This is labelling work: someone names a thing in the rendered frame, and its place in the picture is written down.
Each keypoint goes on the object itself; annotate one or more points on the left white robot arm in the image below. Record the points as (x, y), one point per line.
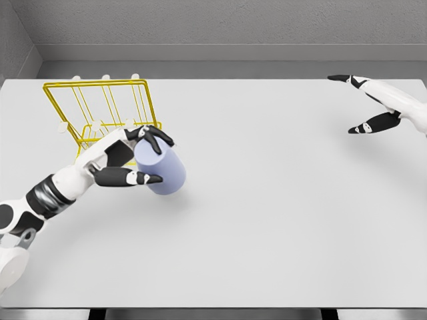
(43, 195)

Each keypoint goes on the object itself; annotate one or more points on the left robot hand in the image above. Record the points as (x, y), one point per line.
(100, 155)

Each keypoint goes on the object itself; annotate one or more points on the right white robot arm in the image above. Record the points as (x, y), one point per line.
(421, 115)

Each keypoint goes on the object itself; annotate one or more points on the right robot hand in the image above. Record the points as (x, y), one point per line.
(387, 96)

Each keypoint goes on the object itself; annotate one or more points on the lavender cup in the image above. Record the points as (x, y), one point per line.
(163, 170)

